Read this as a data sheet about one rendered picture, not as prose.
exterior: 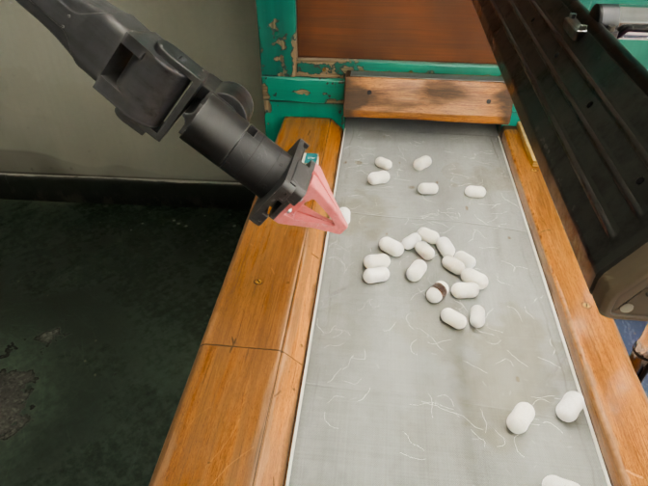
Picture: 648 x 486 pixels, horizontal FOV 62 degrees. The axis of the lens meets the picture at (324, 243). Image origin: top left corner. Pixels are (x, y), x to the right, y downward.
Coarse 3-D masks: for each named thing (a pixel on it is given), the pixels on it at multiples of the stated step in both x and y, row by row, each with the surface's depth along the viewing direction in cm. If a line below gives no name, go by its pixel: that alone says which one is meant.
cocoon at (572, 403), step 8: (568, 392) 55; (576, 392) 55; (560, 400) 55; (568, 400) 54; (576, 400) 54; (560, 408) 54; (568, 408) 54; (576, 408) 54; (560, 416) 54; (568, 416) 53; (576, 416) 54
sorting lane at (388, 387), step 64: (384, 192) 88; (448, 192) 88; (512, 192) 88; (512, 256) 75; (320, 320) 66; (384, 320) 66; (512, 320) 66; (320, 384) 58; (384, 384) 58; (448, 384) 58; (512, 384) 58; (576, 384) 58; (320, 448) 52; (384, 448) 52; (448, 448) 52; (512, 448) 52; (576, 448) 52
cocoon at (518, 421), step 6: (522, 402) 54; (516, 408) 54; (522, 408) 54; (528, 408) 54; (510, 414) 54; (516, 414) 53; (522, 414) 53; (528, 414) 53; (534, 414) 54; (510, 420) 53; (516, 420) 53; (522, 420) 53; (528, 420) 53; (510, 426) 53; (516, 426) 52; (522, 426) 52; (516, 432) 53; (522, 432) 53
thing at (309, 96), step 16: (272, 80) 101; (288, 80) 101; (304, 80) 100; (320, 80) 100; (336, 80) 100; (272, 96) 103; (288, 96) 103; (304, 96) 102; (320, 96) 102; (336, 96) 102; (272, 112) 105; (288, 112) 105; (304, 112) 105; (320, 112) 104; (336, 112) 104; (512, 112) 100; (272, 128) 107; (352, 128) 106; (368, 128) 106; (384, 128) 106; (400, 128) 106; (416, 128) 106; (432, 128) 106; (448, 128) 106; (464, 128) 106; (480, 128) 106; (496, 128) 106
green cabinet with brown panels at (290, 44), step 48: (288, 0) 92; (336, 0) 92; (384, 0) 91; (432, 0) 91; (624, 0) 87; (288, 48) 97; (336, 48) 97; (384, 48) 96; (432, 48) 96; (480, 48) 95
